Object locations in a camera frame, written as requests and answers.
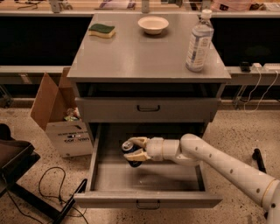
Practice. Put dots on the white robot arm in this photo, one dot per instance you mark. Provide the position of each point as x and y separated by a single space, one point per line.
262 188

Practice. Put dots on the clear plastic water bottle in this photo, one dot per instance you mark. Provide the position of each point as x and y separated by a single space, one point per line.
199 43

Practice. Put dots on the grey drawer cabinet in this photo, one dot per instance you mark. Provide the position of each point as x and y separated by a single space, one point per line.
134 64

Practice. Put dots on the black adapter on ledge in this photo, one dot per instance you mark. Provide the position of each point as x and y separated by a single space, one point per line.
245 67

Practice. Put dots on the black stand leg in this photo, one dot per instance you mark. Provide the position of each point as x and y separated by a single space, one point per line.
257 156

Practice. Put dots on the cardboard box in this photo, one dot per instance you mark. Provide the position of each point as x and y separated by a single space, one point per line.
70 139

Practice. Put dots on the white bowl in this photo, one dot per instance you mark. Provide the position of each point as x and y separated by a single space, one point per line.
153 25

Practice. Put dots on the green yellow sponge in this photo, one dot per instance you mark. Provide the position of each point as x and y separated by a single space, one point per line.
102 31

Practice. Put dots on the white power strip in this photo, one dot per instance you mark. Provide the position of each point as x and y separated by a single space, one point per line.
267 66

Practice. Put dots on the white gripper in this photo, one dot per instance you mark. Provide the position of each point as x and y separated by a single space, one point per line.
155 149

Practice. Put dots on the snack bags in box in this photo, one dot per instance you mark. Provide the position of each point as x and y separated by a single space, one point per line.
72 114

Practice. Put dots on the blue pepsi can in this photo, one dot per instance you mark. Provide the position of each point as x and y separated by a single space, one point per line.
128 147

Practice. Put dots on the closed grey upper drawer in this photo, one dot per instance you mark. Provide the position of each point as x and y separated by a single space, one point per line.
147 110

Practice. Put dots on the open grey bottom drawer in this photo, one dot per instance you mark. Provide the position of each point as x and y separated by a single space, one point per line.
113 183

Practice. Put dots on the black chair base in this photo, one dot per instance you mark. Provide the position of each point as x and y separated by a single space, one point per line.
16 158

